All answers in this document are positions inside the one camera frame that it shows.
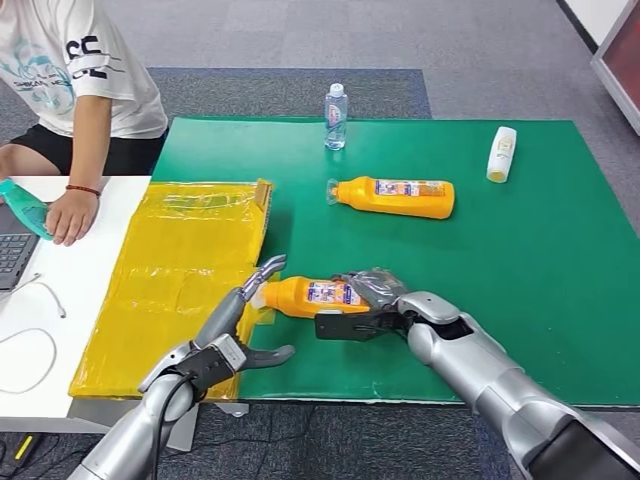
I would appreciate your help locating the person's hand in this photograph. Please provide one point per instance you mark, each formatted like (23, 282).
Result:
(70, 215)

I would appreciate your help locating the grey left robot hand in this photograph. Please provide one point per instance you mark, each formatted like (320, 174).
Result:
(223, 316)

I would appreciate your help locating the small white bottle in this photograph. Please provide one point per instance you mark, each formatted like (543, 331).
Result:
(501, 156)

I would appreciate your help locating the person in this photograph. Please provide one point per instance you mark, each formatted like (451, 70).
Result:
(60, 66)

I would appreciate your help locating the yellow and black floor item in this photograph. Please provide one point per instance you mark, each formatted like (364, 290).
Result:
(23, 447)

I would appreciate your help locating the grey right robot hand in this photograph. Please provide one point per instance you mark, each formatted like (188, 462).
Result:
(375, 286)

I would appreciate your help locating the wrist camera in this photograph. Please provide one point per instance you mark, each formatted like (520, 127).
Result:
(229, 352)
(360, 326)

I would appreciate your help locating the orange bottle with clear cap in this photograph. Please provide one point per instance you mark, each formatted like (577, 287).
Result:
(300, 297)
(400, 202)

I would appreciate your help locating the teal green pouch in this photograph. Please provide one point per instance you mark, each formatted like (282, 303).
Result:
(27, 212)

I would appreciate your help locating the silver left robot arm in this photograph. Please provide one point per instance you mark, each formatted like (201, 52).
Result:
(130, 430)

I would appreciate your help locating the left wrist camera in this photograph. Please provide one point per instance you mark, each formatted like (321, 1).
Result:
(229, 352)

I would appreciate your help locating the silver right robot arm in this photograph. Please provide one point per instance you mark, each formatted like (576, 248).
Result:
(500, 391)

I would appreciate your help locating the clear plastic water bottle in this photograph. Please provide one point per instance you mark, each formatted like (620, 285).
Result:
(335, 116)

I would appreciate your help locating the white framed red cabinet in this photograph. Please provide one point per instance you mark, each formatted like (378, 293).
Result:
(620, 60)

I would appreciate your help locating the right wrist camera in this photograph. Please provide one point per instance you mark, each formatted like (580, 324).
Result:
(360, 326)

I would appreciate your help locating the person's forearm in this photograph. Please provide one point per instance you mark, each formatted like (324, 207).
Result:
(89, 142)

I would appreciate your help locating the green table mat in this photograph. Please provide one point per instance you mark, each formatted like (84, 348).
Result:
(450, 278)

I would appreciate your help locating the dark laptop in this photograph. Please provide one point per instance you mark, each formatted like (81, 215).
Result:
(12, 255)

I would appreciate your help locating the yellow film covered cardboard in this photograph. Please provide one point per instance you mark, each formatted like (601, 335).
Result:
(170, 265)

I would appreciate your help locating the grey table foot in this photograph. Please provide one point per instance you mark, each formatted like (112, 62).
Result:
(232, 409)

